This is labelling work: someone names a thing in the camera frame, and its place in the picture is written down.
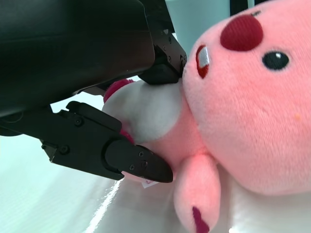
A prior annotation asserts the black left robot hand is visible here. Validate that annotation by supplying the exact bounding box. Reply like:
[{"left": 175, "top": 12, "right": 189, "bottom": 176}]
[{"left": 0, "top": 0, "right": 188, "bottom": 183}]

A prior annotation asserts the pink plush beaver doll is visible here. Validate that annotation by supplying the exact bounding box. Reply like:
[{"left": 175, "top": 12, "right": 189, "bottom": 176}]
[{"left": 102, "top": 0, "right": 311, "bottom": 233}]

